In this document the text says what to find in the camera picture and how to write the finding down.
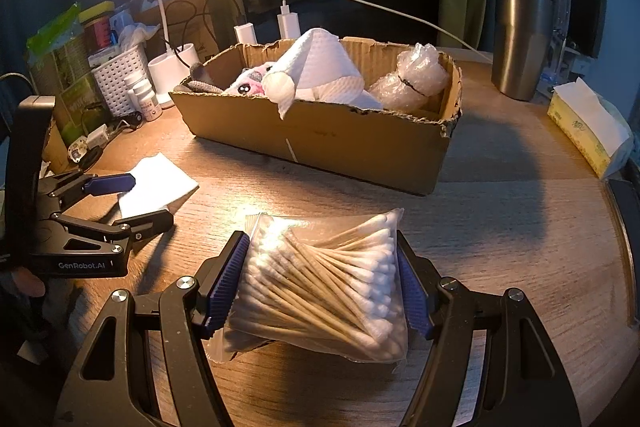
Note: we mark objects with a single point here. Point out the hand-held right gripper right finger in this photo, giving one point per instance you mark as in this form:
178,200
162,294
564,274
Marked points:
412,297

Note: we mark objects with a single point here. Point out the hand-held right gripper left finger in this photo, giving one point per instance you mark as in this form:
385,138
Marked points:
225,287

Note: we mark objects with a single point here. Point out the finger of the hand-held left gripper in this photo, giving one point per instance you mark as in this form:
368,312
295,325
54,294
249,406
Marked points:
150,221
110,183

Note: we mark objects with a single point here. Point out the white cloth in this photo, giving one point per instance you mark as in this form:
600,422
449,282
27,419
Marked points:
160,182

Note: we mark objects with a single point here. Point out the bag of cotton swabs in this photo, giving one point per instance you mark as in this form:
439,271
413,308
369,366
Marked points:
320,282

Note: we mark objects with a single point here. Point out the cardboard box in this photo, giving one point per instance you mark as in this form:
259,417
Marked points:
350,147

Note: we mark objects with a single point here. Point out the pink plush toy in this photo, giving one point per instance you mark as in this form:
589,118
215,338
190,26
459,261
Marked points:
250,82

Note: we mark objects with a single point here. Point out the clear bubble wrap bundle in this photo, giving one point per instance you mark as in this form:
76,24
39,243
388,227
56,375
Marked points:
415,72

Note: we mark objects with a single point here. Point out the white waffle towel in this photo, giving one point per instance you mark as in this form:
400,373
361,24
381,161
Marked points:
320,62

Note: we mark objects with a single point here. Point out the person's left hand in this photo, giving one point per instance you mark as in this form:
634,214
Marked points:
27,281

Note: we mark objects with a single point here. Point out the white power plug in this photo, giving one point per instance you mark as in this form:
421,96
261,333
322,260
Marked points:
77,152

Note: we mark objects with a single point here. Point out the green carton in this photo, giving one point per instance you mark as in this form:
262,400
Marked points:
80,102

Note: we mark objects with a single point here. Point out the white plastic basket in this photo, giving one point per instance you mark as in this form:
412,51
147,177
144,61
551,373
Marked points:
120,77

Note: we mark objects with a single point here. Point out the white desk lamp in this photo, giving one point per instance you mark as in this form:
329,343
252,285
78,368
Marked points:
172,74

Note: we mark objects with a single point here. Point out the yellow-lidded jar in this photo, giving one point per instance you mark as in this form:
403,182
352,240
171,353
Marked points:
97,29

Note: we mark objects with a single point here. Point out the white plastic bag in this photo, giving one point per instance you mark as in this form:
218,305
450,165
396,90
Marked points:
137,34

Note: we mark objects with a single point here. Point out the brown paper bag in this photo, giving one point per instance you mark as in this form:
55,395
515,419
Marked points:
200,17

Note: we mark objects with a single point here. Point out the small white power adapter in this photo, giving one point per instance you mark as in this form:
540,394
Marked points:
246,34

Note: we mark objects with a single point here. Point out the yellow tissue pack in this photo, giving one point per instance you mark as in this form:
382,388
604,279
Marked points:
585,127

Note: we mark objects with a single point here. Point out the stainless steel tumbler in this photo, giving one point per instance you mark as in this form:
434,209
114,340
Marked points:
520,42

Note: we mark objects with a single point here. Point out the black monitor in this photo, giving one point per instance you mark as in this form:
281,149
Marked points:
585,17

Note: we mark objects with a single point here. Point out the clear plastic water bottle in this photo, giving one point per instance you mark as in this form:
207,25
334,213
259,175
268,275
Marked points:
561,2

